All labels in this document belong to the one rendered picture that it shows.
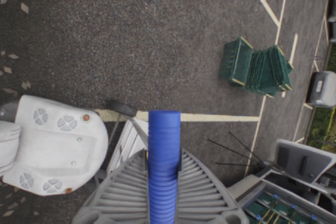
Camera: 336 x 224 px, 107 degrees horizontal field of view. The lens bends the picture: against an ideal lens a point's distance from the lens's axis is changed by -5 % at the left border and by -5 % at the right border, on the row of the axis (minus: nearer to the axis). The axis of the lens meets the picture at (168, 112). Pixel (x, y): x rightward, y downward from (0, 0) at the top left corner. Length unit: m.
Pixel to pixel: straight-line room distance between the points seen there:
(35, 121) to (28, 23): 0.65
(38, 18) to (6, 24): 0.17
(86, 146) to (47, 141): 0.22
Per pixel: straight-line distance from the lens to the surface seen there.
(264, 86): 2.39
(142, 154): 0.17
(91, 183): 1.31
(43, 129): 1.00
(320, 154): 4.20
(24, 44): 1.32
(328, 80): 10.20
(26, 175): 1.17
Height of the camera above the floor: 1.28
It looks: 52 degrees down
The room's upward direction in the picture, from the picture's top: 108 degrees clockwise
